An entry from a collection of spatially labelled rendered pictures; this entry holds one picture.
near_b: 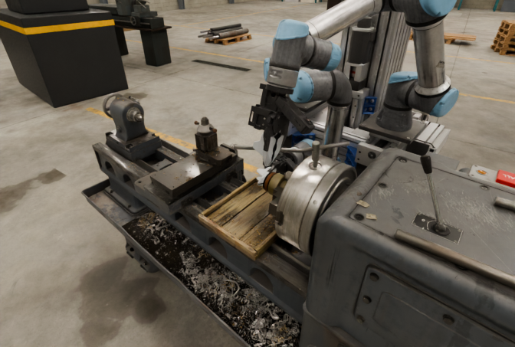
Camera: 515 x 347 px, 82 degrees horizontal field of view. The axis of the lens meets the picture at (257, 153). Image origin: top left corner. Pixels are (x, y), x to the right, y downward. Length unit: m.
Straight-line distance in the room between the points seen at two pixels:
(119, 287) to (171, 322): 0.45
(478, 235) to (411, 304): 0.21
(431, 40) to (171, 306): 1.89
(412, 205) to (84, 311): 1.95
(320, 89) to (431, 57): 0.36
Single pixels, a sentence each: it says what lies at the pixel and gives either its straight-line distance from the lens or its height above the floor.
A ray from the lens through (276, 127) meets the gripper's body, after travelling 0.75.
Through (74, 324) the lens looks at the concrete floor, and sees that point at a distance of 2.24.
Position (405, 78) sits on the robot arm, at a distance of 1.33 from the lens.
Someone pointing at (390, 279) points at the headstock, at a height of 1.16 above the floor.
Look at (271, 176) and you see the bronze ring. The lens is 1.07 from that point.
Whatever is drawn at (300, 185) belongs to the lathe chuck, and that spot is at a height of 1.20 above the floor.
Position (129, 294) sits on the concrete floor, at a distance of 2.23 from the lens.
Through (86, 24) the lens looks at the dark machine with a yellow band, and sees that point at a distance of 5.43.
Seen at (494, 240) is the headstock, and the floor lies 1.25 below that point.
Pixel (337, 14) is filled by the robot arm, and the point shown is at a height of 1.63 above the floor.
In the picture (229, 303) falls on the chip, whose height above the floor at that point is 0.59.
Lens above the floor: 1.73
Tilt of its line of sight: 31 degrees down
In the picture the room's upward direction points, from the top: straight up
